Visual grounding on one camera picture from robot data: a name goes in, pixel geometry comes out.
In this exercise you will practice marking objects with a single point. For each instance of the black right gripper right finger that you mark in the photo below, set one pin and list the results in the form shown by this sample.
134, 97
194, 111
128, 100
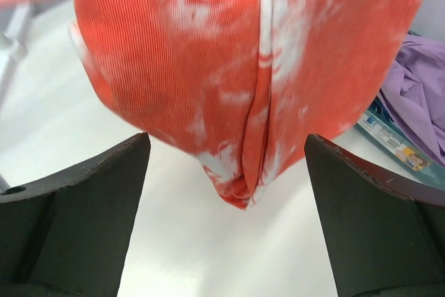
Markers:
384, 233

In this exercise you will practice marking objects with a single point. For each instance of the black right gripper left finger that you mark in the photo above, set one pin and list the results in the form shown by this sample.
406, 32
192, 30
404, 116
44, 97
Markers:
68, 233

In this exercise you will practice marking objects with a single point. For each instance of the purple trousers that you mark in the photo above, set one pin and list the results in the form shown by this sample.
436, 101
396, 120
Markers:
413, 94

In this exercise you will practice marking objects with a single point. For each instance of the orange trousers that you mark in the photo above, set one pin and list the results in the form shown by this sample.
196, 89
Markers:
240, 84

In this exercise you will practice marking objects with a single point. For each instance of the teal plastic basin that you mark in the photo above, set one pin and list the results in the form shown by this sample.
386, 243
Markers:
397, 146

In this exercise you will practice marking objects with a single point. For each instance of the metal clothes rack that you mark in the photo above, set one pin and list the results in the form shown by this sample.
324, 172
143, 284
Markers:
13, 42

